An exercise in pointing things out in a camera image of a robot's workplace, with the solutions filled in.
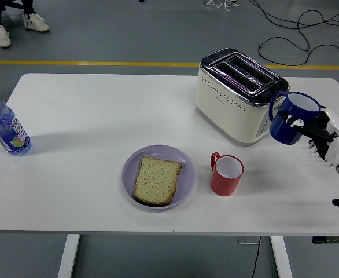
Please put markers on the blue enamel cup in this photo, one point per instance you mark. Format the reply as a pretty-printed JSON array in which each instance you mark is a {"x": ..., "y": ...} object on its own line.
[{"x": 282, "y": 133}]

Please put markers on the red enamel cup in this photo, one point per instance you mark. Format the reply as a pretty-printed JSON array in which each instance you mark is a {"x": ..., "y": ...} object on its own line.
[{"x": 224, "y": 185}]

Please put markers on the slice of bread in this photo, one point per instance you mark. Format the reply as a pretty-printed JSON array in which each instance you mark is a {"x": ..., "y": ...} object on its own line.
[{"x": 156, "y": 181}]

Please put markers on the black table control panel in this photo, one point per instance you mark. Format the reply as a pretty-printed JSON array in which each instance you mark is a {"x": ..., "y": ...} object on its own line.
[{"x": 334, "y": 239}]

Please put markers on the cream and chrome toaster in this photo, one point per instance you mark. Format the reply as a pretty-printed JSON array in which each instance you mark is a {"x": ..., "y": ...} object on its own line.
[{"x": 227, "y": 113}]

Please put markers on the white table leg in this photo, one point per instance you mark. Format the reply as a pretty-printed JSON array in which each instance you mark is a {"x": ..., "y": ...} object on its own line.
[
  {"x": 281, "y": 260},
  {"x": 69, "y": 257}
]

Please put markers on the purple round plate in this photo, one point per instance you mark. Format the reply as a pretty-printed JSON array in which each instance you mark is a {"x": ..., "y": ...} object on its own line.
[{"x": 187, "y": 176}]

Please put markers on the white shoe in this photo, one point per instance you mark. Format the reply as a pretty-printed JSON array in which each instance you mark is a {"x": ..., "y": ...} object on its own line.
[
  {"x": 37, "y": 22},
  {"x": 2, "y": 36}
]

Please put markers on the clear bottle with blue cap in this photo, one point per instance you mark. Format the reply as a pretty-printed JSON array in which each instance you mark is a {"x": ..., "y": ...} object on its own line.
[{"x": 6, "y": 127}]

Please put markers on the black chair base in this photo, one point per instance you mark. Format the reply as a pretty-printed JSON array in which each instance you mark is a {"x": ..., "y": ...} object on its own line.
[{"x": 13, "y": 4}]

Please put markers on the grey bracket under table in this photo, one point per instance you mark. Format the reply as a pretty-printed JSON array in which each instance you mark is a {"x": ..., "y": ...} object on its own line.
[{"x": 246, "y": 240}]

